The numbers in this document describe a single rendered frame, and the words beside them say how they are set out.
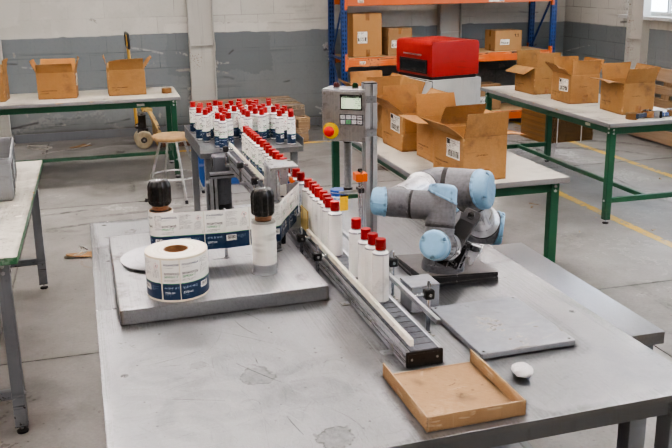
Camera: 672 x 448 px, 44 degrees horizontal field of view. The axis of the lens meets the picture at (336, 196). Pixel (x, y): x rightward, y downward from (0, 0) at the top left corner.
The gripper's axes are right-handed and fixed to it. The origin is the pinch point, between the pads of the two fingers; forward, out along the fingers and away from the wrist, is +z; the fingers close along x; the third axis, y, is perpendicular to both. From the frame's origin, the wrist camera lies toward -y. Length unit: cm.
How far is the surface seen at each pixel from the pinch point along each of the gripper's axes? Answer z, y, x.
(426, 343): -9.5, 29.8, 4.0
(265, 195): 13, 17, -71
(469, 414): -37, 34, 26
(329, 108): 39, -18, -74
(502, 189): 217, -18, -41
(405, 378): -20.7, 38.4, 5.3
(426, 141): 247, -25, -101
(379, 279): 9.3, 23.3, -21.6
